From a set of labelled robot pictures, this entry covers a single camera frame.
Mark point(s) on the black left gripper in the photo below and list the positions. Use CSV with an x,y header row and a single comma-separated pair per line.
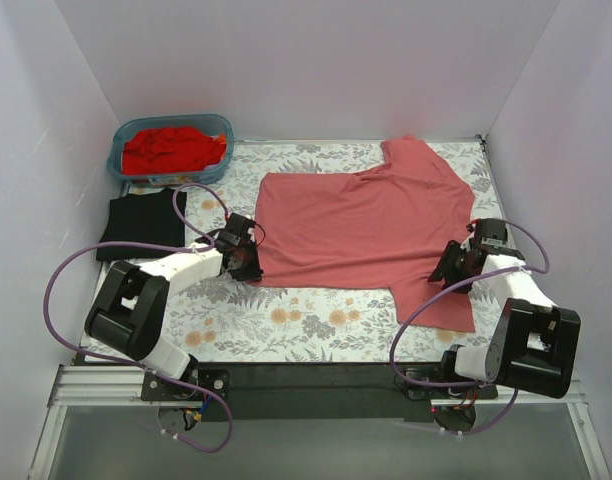
x,y
247,259

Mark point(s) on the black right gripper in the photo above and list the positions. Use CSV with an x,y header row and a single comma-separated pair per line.
x,y
451,263

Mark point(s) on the pink t shirt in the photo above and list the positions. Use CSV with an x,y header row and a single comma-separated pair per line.
x,y
381,228

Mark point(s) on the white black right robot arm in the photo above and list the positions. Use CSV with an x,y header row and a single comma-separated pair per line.
x,y
534,345

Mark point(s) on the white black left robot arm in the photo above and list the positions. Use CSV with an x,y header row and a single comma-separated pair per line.
x,y
128,312

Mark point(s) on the floral patterned table mat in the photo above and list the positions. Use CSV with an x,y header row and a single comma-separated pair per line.
x,y
222,320

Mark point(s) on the folded black t shirt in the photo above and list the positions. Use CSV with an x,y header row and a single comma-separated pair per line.
x,y
146,218

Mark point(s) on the red t shirt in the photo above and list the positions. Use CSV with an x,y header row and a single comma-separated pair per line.
x,y
171,150

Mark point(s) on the teal plastic laundry basket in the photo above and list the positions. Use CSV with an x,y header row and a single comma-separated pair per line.
x,y
209,124

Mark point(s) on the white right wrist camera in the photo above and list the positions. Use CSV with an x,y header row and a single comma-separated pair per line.
x,y
468,243

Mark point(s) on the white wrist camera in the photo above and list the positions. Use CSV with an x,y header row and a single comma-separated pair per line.
x,y
239,226
468,243

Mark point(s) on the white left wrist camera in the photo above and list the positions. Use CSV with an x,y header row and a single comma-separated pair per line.
x,y
239,226

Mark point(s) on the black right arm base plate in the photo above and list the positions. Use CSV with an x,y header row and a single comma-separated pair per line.
x,y
431,372

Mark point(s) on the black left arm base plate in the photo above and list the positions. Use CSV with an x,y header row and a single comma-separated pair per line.
x,y
157,389

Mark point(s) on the aluminium frame rail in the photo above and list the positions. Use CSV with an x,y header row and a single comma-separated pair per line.
x,y
75,386

